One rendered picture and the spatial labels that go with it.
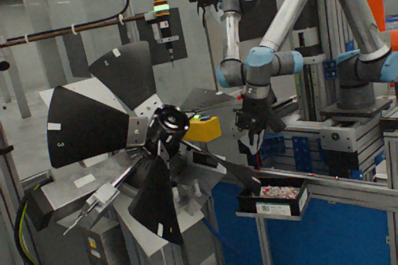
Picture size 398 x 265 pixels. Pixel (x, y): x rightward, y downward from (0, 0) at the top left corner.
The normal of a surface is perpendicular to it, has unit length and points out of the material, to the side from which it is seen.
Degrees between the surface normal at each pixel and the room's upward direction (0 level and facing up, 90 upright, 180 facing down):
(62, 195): 50
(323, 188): 90
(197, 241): 90
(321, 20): 90
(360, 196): 90
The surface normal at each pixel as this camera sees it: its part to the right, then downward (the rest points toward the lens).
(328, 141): -0.71, 0.29
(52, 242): 0.73, 0.02
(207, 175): 0.01, 0.75
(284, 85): 0.51, 0.10
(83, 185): 0.44, -0.60
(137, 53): -0.02, -0.47
